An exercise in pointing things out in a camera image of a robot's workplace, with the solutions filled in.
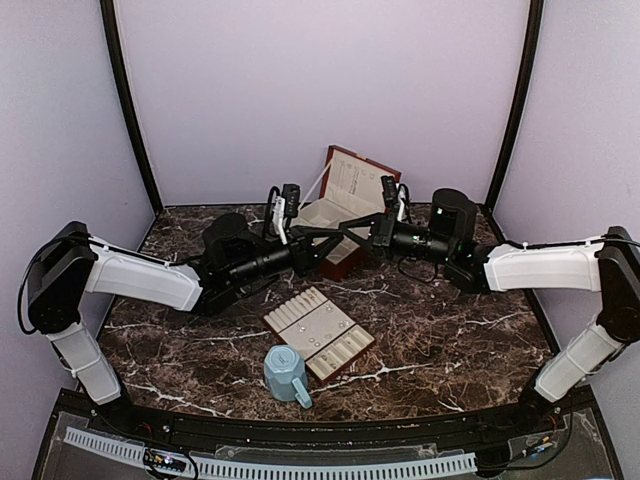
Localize red jewelry tray insert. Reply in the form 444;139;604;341
263;287;375;384

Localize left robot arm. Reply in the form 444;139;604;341
17;213;344;436

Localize light blue mug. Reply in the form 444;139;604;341
264;345;312;409

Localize red wooden jewelry box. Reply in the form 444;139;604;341
292;145;401;281

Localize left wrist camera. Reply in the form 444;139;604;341
263;183;300;245

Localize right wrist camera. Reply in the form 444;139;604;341
381;175;412;223

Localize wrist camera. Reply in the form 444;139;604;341
381;175;412;223
263;183;300;245

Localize white slotted cable duct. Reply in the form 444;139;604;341
63;427;477;479

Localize black frame post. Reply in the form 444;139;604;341
484;0;544;215
99;0;164;216

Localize right black frame post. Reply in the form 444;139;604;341
484;0;544;215

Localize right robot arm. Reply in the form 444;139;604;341
339;180;639;434

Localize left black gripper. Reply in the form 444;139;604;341
229;225;345;289

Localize left black frame post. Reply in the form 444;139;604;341
99;0;164;216

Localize black front rail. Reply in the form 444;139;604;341
77;395;569;451

